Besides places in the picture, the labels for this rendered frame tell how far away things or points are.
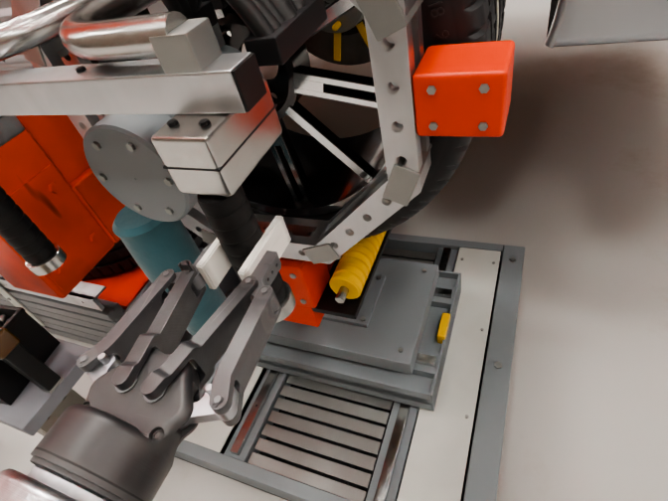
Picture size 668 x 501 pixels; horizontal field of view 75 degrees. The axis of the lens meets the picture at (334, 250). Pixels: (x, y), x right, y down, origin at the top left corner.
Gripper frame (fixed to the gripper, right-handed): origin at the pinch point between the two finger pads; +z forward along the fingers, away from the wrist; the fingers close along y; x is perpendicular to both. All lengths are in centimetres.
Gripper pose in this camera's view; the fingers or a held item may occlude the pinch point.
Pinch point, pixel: (247, 250)
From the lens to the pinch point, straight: 39.0
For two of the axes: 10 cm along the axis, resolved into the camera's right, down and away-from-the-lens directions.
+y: 9.1, 1.1, -3.9
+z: 3.5, -7.0, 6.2
